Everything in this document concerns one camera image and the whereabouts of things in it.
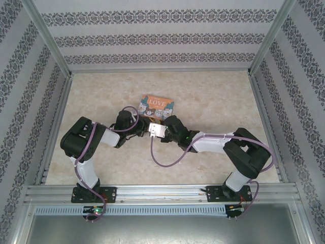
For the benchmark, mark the orange LOVE bear tin box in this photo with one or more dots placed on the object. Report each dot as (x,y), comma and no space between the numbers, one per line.
(156,104)

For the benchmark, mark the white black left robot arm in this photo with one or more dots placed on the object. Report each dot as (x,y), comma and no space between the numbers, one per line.
(86,172)

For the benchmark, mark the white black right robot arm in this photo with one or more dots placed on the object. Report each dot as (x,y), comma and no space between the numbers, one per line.
(210,142)

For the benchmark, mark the green-lit circuit board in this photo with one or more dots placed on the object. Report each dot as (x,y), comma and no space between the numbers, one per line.
(95,210)

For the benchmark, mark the small circuit board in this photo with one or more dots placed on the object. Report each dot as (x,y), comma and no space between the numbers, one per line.
(236,208)

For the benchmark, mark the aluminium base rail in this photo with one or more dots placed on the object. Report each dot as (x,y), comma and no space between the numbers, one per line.
(157,194)

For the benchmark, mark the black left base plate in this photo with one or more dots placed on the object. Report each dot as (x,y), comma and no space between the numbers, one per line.
(109,194)

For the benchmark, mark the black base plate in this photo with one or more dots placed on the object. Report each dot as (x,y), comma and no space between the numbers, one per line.
(213,194)
(109,194)

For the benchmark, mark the aluminium table side rail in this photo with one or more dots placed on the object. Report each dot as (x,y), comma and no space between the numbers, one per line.
(54,106)
(270,114)

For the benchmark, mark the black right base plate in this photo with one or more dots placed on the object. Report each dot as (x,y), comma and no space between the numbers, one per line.
(213,194)

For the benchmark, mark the aluminium frame post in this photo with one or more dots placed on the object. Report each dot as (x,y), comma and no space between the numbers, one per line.
(45,35)
(273,35)

